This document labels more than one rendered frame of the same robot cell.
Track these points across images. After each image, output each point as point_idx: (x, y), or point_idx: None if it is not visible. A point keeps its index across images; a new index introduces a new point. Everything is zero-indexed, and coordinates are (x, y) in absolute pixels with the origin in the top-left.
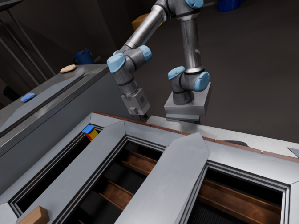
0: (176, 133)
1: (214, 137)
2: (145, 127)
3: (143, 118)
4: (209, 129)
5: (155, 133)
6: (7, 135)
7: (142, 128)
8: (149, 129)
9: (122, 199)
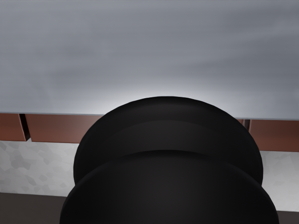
0: (33, 123)
1: (17, 159)
2: (251, 97)
3: (109, 153)
4: (47, 184)
5: (121, 67)
6: None
7: (288, 82)
8: (198, 88)
9: None
